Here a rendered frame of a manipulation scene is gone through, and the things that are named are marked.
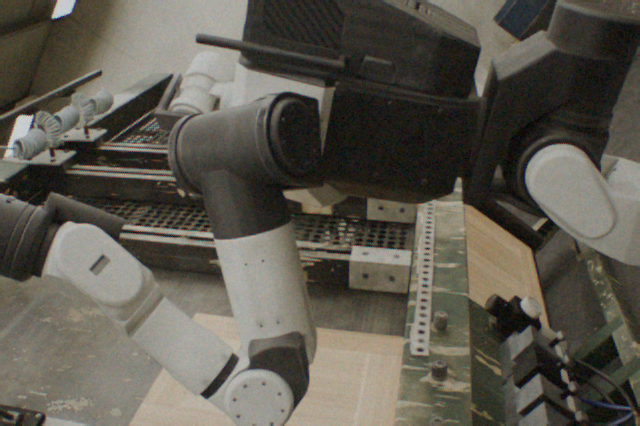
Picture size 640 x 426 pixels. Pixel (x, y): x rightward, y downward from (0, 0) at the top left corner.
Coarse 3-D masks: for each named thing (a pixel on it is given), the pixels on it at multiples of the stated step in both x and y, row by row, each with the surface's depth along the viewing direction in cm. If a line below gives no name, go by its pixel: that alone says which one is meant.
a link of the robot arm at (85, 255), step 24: (72, 240) 65; (96, 240) 66; (72, 264) 64; (96, 264) 65; (120, 264) 66; (96, 288) 65; (120, 288) 66; (144, 288) 67; (120, 312) 65; (144, 312) 68
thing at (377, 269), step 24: (120, 240) 137; (144, 240) 136; (168, 240) 135; (192, 240) 135; (144, 264) 139; (168, 264) 137; (192, 264) 136; (216, 264) 135; (312, 264) 130; (336, 264) 129; (360, 264) 128; (384, 264) 126; (408, 264) 126; (360, 288) 130; (384, 288) 129; (408, 288) 130
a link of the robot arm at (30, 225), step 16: (32, 208) 67; (48, 208) 69; (64, 208) 70; (80, 208) 70; (96, 208) 72; (16, 224) 64; (32, 224) 65; (48, 224) 67; (64, 224) 68; (96, 224) 71; (112, 224) 71; (16, 240) 64; (32, 240) 64; (48, 240) 66; (16, 256) 64; (32, 256) 65; (48, 256) 66; (0, 272) 65; (16, 272) 65; (32, 272) 67; (48, 272) 65; (64, 288) 70
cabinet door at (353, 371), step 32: (224, 320) 118; (320, 352) 110; (352, 352) 109; (384, 352) 109; (160, 384) 101; (320, 384) 102; (352, 384) 102; (384, 384) 102; (160, 416) 95; (192, 416) 95; (224, 416) 95; (320, 416) 95; (352, 416) 95; (384, 416) 95
